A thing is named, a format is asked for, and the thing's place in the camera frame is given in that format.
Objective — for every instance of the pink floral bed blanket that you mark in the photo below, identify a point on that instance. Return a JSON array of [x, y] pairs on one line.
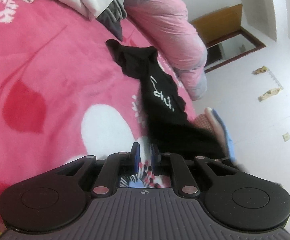
[[47, 67]]

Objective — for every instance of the light grey garment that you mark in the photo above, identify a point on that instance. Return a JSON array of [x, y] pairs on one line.
[[113, 7]]

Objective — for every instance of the wooden door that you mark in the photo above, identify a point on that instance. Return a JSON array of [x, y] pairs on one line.
[[217, 22]]

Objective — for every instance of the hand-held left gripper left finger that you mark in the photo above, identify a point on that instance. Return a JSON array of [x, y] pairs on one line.
[[136, 155]]

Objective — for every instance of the small yellow hanging cloth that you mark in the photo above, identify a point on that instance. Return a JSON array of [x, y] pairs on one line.
[[261, 70]]

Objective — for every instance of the blue folded cloth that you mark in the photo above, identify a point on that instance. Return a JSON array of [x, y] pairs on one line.
[[226, 135]]

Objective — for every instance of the wall hook rack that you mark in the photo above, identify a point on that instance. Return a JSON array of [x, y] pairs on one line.
[[275, 80]]

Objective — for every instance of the dark grey garment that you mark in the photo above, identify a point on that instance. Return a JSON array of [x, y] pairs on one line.
[[116, 28]]

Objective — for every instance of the black t-shirt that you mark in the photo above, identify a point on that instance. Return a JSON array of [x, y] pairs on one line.
[[165, 110]]

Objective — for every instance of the pink and grey quilt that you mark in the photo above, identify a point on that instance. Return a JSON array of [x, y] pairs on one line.
[[165, 30]]

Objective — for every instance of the wall socket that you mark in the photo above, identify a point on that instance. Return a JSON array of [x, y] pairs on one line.
[[286, 137]]

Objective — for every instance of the dark wooden door frame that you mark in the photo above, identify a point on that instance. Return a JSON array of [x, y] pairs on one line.
[[256, 43]]

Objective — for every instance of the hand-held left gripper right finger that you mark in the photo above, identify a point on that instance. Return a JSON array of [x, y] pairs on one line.
[[155, 155]]

